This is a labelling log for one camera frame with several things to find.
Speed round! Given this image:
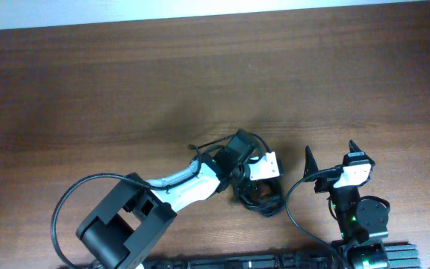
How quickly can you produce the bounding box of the black cable bundle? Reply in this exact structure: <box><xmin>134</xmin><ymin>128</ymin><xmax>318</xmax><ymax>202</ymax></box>
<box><xmin>233</xmin><ymin>179</ymin><xmax>285</xmax><ymax>217</ymax></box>

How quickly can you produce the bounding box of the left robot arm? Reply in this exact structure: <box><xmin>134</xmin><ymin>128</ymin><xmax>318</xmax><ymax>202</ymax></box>
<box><xmin>76</xmin><ymin>129</ymin><xmax>261</xmax><ymax>268</ymax></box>

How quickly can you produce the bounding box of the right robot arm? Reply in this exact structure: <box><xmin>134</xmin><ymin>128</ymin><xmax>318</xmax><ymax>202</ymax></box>
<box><xmin>304</xmin><ymin>140</ymin><xmax>390</xmax><ymax>269</ymax></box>

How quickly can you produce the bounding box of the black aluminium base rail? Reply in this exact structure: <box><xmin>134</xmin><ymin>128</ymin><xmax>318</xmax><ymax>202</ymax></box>
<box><xmin>142</xmin><ymin>243</ymin><xmax>421</xmax><ymax>269</ymax></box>

